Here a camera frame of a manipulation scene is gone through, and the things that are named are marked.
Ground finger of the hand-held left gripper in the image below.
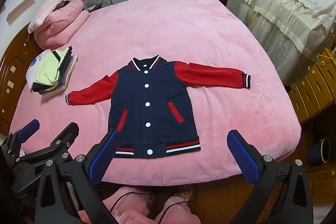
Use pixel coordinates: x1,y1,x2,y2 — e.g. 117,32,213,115
16,122,80,174
7,119,40,155

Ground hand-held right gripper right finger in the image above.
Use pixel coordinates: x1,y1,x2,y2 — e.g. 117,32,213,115
227,130,314,224

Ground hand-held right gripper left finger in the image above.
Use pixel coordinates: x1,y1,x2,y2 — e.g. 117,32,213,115
34,128,121,224

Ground navy and red baseball jacket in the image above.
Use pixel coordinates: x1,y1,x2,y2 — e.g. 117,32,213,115
65,55,252,159

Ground stack of folded clothes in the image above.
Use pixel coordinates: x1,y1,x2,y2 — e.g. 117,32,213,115
26,46,79,95

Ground wooden bed headboard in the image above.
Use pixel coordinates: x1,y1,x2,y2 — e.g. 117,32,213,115
0,22,45,135

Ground person's pink fleece legs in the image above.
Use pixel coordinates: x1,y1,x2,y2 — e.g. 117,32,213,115
79,186,201,224

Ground dark round bucket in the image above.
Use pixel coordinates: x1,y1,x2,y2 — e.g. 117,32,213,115
307,138,331,165

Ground wooden drawer cabinet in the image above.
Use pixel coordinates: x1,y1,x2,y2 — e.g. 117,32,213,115
287,47,336,125

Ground folded pink quilt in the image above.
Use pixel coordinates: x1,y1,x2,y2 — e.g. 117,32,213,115
34,0,90,50

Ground pink bed blanket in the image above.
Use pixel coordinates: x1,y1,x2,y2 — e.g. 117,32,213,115
5,0,302,184

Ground pink pillow with lace trim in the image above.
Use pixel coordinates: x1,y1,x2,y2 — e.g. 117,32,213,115
28,0,76,34

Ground black cable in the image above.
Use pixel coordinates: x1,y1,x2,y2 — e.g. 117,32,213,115
104,187,200,224

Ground wooden wall strip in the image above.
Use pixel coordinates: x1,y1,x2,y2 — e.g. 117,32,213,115
7,0,36,22

